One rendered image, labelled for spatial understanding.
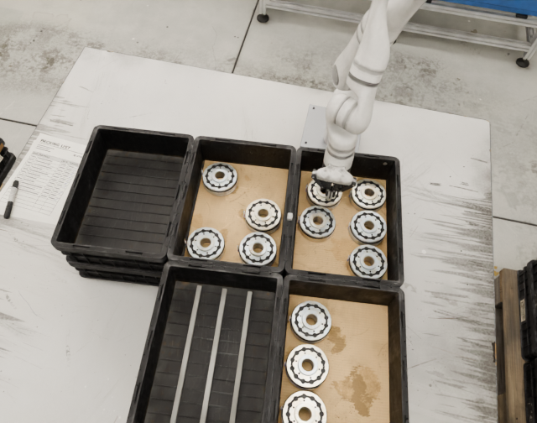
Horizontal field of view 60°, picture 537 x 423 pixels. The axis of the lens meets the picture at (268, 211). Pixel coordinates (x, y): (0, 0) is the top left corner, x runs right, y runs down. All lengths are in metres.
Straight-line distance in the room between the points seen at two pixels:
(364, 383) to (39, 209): 1.11
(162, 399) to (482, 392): 0.84
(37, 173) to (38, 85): 1.39
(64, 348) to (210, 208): 0.55
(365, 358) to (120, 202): 0.81
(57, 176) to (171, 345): 0.75
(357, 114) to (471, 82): 2.12
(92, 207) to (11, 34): 2.16
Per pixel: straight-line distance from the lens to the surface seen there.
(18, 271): 1.57
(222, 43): 3.08
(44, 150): 1.77
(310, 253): 1.30
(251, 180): 1.40
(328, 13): 3.12
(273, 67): 2.92
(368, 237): 1.31
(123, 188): 1.44
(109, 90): 1.89
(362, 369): 1.22
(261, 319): 1.22
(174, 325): 1.24
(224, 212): 1.35
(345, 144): 1.13
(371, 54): 1.02
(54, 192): 1.66
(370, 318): 1.26
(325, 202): 1.35
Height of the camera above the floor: 2.00
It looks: 61 degrees down
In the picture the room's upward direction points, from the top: 4 degrees clockwise
